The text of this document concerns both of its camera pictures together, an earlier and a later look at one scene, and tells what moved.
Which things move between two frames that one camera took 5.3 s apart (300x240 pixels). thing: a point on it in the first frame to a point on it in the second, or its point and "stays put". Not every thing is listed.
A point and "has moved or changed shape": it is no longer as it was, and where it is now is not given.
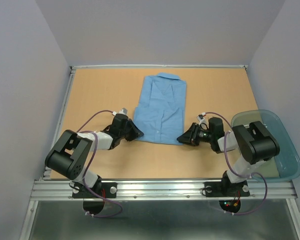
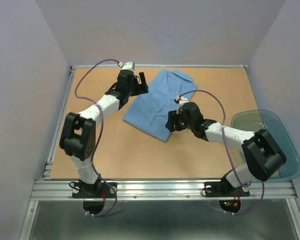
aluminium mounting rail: (261, 191) stays put
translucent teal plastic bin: (287, 165) stays put
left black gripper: (135, 132) to (141, 88)
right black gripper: (190, 136) to (173, 117)
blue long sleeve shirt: (159, 115) has moved or changed shape
